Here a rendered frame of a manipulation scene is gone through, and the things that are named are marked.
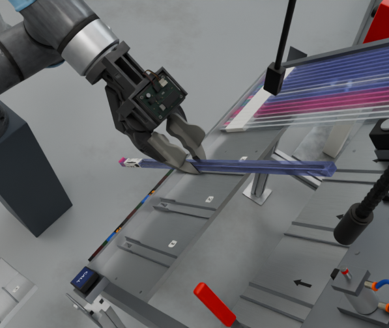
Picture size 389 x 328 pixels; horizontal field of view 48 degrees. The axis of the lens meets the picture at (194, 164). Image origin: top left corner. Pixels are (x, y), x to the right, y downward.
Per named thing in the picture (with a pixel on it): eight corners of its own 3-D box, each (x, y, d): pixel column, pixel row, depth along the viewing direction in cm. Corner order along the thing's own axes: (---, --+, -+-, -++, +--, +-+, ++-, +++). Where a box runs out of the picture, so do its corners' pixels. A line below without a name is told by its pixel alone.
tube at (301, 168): (122, 166, 88) (118, 163, 88) (127, 162, 89) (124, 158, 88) (330, 177, 47) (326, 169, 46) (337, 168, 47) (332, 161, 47)
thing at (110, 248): (109, 288, 88) (85, 265, 85) (282, 88, 115) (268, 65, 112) (111, 290, 87) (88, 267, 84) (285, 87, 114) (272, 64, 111)
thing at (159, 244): (103, 282, 86) (92, 271, 85) (281, 79, 113) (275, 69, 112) (150, 310, 71) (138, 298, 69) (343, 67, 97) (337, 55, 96)
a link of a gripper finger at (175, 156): (199, 181, 61) (155, 131, 60) (182, 187, 67) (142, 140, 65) (213, 167, 63) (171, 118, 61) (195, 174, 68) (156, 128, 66)
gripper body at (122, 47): (158, 131, 58) (92, 63, 56) (138, 145, 66) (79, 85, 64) (193, 95, 61) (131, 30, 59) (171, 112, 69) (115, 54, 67)
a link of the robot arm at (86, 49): (58, 64, 63) (97, 32, 66) (81, 87, 64) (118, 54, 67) (65, 41, 56) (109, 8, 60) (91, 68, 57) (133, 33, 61)
